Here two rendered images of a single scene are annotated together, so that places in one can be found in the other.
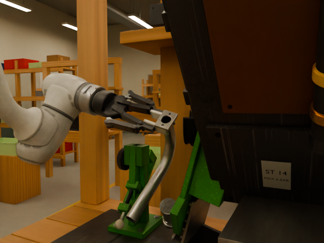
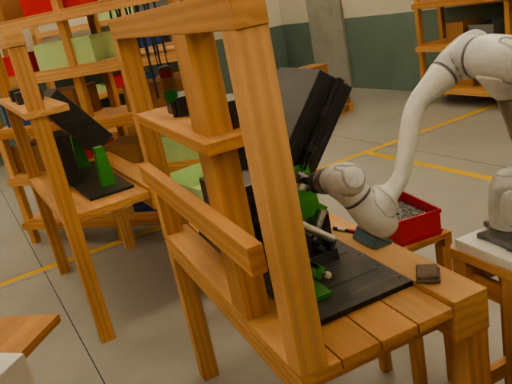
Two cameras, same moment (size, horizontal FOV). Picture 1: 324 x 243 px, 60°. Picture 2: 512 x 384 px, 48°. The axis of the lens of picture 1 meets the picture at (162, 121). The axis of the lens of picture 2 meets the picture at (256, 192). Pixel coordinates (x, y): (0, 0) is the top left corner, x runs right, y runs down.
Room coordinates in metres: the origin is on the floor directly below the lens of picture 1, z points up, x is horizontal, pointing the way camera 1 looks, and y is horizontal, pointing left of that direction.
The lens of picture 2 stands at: (2.29, 1.23, 1.91)
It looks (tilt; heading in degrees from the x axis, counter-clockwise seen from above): 18 degrees down; 223
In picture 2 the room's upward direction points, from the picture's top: 11 degrees counter-clockwise
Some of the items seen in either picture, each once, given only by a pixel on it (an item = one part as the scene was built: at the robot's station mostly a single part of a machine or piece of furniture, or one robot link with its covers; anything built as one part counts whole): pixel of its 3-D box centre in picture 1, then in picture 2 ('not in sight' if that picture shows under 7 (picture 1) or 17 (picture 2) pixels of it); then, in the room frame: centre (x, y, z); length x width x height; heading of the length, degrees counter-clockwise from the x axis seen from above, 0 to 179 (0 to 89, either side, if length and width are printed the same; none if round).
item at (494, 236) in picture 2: not in sight; (507, 228); (0.23, 0.56, 0.91); 0.22 x 0.18 x 0.06; 63
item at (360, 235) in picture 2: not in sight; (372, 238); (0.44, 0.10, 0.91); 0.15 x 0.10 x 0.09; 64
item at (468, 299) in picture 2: not in sight; (345, 244); (0.37, -0.08, 0.82); 1.50 x 0.14 x 0.15; 64
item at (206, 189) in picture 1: (212, 165); (297, 190); (0.60, -0.11, 1.17); 0.13 x 0.12 x 0.20; 64
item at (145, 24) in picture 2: not in sight; (162, 20); (0.89, -0.34, 1.89); 1.50 x 0.09 x 0.09; 64
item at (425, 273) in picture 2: not in sight; (427, 273); (0.64, 0.42, 0.91); 0.10 x 0.08 x 0.03; 24
